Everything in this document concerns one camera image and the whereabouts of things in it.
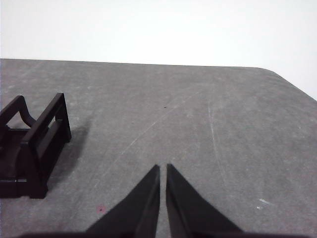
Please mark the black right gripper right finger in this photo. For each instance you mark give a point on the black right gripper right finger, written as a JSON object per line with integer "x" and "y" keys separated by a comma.
{"x": 190, "y": 213}

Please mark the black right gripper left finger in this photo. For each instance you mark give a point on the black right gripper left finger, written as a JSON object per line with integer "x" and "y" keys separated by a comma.
{"x": 133, "y": 213}

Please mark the black plastic dish rack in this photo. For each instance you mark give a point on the black plastic dish rack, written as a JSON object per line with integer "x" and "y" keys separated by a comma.
{"x": 29, "y": 153}

